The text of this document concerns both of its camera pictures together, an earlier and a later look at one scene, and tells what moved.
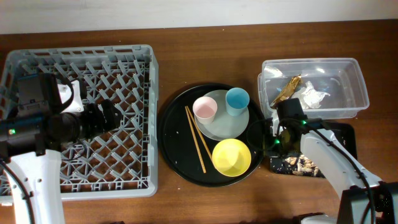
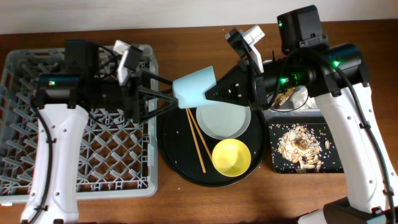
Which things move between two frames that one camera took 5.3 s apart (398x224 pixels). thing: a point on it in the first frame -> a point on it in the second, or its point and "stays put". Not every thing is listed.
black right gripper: x=289 y=106 -> x=253 y=84
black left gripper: x=101 y=115 -> x=135 y=98
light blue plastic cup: x=237 y=101 -> x=189 y=90
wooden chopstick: x=196 y=140 stays put
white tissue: x=310 y=98 stays put
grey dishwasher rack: x=122 y=162 stays put
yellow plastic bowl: x=231 y=157 stays put
